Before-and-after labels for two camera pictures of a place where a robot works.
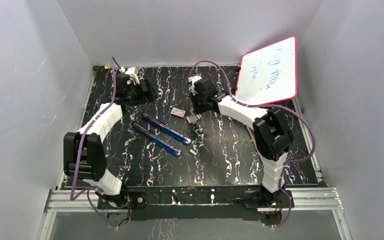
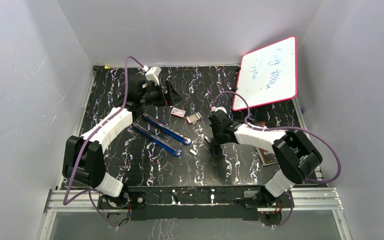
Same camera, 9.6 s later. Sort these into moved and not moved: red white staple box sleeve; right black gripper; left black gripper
Moved: left black gripper; right black gripper
Not moved: red white staple box sleeve
